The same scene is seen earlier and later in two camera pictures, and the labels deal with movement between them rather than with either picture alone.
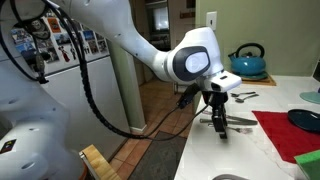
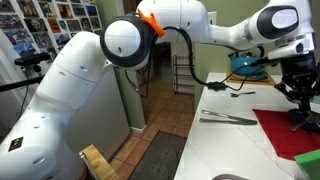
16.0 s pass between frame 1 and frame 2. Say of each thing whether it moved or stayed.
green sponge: stayed
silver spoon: moved
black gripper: moved
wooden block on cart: stayed
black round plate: stayed
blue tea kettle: stayed
